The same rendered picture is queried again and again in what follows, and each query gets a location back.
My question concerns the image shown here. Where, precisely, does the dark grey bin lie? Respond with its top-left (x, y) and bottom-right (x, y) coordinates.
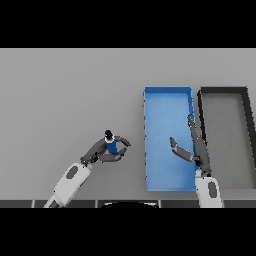
top-left (196, 86), bottom-right (256, 191)

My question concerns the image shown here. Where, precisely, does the blue bin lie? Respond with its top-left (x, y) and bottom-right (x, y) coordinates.
top-left (142, 85), bottom-right (198, 193)

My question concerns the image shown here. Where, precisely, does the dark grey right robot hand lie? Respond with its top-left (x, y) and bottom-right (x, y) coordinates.
top-left (169, 114), bottom-right (213, 177)

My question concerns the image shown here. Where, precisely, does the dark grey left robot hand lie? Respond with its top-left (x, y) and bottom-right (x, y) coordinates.
top-left (79, 135), bottom-right (132, 168)

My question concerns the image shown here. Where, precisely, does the blue pipe with dark end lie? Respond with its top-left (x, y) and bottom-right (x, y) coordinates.
top-left (103, 129), bottom-right (119, 155)

